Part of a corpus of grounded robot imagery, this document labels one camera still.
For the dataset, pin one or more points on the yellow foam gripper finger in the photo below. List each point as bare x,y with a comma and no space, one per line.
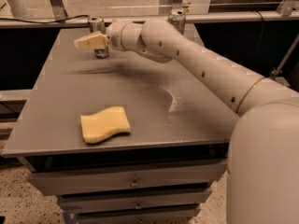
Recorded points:
95,40

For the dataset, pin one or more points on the metal railing bar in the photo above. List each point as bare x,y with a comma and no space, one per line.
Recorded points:
81,21

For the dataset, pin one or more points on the middle drawer knob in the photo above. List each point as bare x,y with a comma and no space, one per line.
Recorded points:
138,206

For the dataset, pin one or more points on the white pipe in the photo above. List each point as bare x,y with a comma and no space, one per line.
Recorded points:
19,8

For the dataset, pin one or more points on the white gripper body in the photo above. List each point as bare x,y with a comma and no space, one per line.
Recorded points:
114,36

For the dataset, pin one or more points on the blue silver redbull can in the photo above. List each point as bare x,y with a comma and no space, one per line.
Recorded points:
97,24

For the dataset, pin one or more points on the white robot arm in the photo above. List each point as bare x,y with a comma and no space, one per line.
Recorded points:
263,153

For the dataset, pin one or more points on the top drawer knob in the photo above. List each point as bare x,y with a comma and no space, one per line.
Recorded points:
134,183

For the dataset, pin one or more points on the grey drawer cabinet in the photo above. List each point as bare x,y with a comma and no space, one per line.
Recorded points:
122,140

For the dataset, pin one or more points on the yellow sponge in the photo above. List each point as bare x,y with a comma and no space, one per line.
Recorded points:
104,124

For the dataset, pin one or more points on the silver soda can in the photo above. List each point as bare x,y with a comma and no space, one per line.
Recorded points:
177,18

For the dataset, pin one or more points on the drawer knob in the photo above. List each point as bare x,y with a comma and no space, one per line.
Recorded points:
138,206
134,183

